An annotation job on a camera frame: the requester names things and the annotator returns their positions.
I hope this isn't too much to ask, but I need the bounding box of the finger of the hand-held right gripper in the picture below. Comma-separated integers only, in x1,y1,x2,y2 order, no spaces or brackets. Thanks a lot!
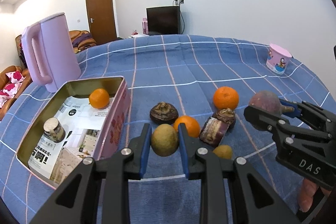
279,98,336,132
244,105,332,153

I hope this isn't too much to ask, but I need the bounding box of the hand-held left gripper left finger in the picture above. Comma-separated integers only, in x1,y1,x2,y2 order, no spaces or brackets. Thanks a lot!
29,123,153,224

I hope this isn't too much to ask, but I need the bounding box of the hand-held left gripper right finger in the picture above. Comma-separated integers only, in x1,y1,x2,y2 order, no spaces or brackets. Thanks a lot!
178,124,300,224

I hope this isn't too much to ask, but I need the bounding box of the purple round fruit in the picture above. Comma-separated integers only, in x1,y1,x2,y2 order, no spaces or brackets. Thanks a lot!
248,91,294,119

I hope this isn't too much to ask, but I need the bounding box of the orange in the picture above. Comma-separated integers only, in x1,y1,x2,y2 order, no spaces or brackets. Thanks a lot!
213,86,240,111
89,88,110,109
173,115,201,138

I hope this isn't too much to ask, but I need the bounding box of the pink metal tin box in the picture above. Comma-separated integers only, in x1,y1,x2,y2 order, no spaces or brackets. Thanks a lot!
16,76,132,190

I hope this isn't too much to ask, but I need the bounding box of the brown water chestnut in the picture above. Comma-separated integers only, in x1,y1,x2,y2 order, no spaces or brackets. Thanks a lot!
150,102,179,125
213,108,236,125

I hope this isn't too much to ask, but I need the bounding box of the person's right hand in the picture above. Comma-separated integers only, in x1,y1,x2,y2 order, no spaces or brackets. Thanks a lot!
297,177,332,215

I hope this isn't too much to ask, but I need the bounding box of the cut purple yam piece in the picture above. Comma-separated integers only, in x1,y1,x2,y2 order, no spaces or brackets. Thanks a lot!
199,116,229,148

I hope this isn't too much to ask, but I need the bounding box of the small yellow-green round fruit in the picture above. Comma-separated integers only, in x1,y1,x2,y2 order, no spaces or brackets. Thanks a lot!
212,145,233,160

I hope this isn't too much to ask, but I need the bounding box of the pink cartoon paper cup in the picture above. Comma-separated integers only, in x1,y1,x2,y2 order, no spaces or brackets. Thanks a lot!
266,43,292,75

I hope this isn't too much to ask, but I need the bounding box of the printed paper sheet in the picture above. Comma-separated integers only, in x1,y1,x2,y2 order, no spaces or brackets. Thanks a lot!
28,97,116,185

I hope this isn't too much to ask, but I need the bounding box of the blue checked blanket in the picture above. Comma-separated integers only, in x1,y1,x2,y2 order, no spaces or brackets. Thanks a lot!
0,34,336,224

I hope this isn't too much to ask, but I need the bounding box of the brown leather armchair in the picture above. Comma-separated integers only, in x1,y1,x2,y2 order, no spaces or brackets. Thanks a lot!
69,30,97,54

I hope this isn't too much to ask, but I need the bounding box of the purple cloth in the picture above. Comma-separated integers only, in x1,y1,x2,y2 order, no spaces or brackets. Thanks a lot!
72,33,92,47

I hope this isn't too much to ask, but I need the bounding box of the black television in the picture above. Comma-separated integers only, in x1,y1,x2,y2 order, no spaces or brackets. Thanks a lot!
146,6,182,35

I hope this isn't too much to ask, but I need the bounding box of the pink electric kettle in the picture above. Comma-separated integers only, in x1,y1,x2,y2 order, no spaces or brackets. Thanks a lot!
21,12,82,93

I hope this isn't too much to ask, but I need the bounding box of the long brown leather sofa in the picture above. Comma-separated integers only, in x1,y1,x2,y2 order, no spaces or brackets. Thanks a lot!
0,34,33,121

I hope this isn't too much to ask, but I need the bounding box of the brown wooden door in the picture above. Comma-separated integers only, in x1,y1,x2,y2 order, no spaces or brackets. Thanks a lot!
84,0,117,44

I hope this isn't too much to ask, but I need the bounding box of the white pink floral cushion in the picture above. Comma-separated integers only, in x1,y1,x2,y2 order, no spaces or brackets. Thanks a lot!
0,96,17,109
6,70,24,83
0,82,23,96

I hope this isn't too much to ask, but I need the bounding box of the black power cable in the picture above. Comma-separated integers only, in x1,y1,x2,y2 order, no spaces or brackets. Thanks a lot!
179,5,185,34

